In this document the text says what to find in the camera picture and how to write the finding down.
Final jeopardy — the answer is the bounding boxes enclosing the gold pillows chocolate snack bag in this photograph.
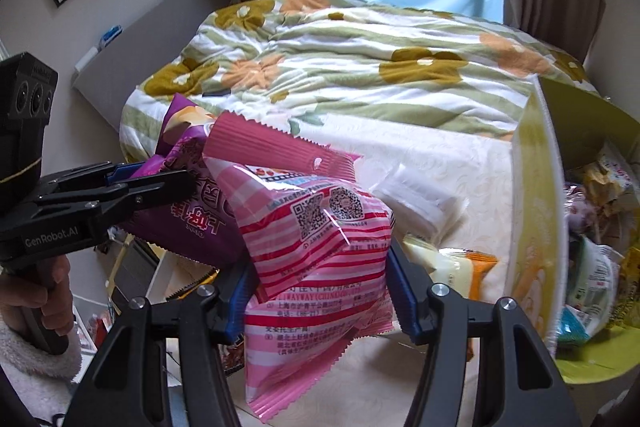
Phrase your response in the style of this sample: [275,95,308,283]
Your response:
[608,244,640,329]

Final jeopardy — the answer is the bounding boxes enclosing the yellow orange snack packet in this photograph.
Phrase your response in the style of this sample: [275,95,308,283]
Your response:
[401,234,498,300]

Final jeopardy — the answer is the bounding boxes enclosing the purple snack bag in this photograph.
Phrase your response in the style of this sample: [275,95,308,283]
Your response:
[122,94,245,268]

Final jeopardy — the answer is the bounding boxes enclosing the floral striped duvet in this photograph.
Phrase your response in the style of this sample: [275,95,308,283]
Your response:
[119,0,591,161]

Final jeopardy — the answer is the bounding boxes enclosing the pink striped snack bag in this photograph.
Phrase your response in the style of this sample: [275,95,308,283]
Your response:
[203,112,393,421]

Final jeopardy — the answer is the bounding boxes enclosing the white blue snack bag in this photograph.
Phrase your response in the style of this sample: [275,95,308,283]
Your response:
[556,235,624,346]

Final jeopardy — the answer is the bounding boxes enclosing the grey padded headboard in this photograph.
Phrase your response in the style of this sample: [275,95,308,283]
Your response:
[73,0,232,129]

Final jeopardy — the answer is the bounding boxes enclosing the clear plastic wrapped packet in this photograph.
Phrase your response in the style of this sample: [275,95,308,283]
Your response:
[371,164,469,245]

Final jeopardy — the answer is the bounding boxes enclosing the yellow-green cardboard box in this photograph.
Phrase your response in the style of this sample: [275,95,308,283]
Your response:
[503,74,640,385]

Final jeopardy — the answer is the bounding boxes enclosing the grey-green corn snack bag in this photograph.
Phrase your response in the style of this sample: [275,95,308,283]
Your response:
[576,140,639,217]

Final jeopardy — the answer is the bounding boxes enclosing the person's left hand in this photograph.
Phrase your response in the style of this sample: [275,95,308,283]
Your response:
[1,256,74,336]

